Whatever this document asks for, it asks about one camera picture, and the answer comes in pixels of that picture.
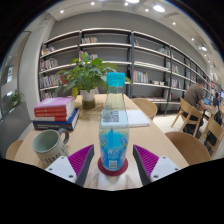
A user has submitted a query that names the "green potted plant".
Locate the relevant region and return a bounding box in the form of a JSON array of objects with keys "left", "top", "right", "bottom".
[{"left": 54, "top": 53, "right": 134, "bottom": 110}]

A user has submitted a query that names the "person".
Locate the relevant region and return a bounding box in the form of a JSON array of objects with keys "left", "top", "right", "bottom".
[{"left": 182, "top": 77, "right": 210, "bottom": 136}]

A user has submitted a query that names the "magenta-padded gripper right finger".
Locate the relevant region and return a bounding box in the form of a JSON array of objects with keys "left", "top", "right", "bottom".
[{"left": 132, "top": 143, "right": 181, "bottom": 187}]

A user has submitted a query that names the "grey patterned ceramic mug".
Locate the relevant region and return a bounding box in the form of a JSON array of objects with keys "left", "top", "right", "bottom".
[{"left": 32, "top": 127, "right": 70, "bottom": 168}]

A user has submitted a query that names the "round-backed wooden chair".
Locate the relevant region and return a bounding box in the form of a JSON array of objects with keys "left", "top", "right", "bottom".
[
  {"left": 131, "top": 97, "right": 159, "bottom": 121},
  {"left": 164, "top": 130, "right": 212, "bottom": 166},
  {"left": 5, "top": 139, "right": 25, "bottom": 161}
]

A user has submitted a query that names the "clear bottle with teal cap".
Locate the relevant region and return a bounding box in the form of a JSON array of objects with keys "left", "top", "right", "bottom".
[{"left": 98, "top": 72, "right": 130, "bottom": 172}]

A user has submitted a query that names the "flat round red coaster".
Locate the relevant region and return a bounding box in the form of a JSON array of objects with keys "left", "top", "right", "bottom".
[{"left": 97, "top": 157, "right": 129, "bottom": 177}]

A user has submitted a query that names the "small background green plant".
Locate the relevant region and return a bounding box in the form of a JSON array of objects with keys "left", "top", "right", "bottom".
[{"left": 8, "top": 89, "right": 25, "bottom": 108}]

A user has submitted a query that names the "grey bookshelf unit with books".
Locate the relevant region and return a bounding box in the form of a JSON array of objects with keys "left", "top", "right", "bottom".
[{"left": 37, "top": 27, "right": 222, "bottom": 116}]

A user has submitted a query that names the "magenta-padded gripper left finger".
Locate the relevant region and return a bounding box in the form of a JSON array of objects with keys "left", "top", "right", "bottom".
[{"left": 44, "top": 143, "right": 96, "bottom": 188}]

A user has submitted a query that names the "group of ceiling lights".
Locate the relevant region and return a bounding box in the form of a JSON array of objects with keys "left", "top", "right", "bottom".
[{"left": 59, "top": 0, "right": 212, "bottom": 53}]

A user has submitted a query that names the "dark blue book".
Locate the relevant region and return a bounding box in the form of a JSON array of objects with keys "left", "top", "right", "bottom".
[{"left": 32, "top": 107, "right": 80, "bottom": 131}]

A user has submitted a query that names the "pink book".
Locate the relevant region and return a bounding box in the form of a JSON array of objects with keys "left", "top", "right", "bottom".
[{"left": 34, "top": 96, "right": 75, "bottom": 110}]

